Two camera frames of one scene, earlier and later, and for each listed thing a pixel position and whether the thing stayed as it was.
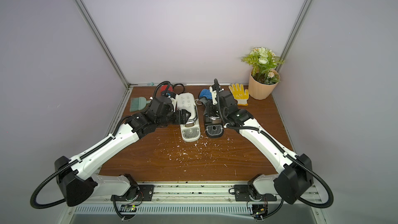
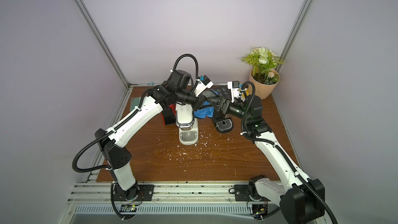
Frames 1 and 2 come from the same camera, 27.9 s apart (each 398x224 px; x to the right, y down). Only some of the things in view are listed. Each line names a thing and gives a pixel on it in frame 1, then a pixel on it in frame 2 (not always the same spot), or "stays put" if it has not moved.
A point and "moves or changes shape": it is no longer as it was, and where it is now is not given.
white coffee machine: [189, 131] stays put
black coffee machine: [214, 126] moves or changes shape
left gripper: [183, 120] to [199, 103]
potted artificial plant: [264, 78] stays put
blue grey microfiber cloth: [205, 95] moves or changes shape
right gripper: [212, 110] to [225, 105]
